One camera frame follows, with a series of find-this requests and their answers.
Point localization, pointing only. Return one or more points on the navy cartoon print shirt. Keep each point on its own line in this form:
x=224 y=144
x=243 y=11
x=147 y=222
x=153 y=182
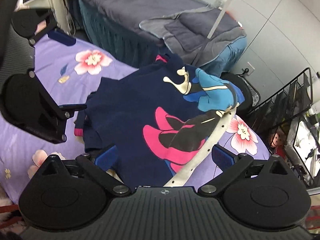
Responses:
x=158 y=117

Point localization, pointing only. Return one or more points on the black wire rack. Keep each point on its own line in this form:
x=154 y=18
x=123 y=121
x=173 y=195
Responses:
x=295 y=98

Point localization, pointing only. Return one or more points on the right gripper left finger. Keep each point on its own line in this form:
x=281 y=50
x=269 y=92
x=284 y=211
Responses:
x=107 y=158

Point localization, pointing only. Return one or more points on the purple floral bed sheet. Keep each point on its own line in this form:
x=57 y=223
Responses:
x=71 y=74

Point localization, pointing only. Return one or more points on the small doll toy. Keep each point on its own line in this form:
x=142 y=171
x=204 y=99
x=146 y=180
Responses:
x=277 y=142

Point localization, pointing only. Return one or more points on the white plastic hanger strip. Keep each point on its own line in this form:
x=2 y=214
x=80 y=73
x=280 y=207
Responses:
x=201 y=168

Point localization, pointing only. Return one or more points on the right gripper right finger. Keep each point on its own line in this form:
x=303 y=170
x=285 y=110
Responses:
x=223 y=158

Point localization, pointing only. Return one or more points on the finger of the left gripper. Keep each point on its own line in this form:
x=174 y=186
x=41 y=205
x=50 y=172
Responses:
x=73 y=107
x=61 y=37

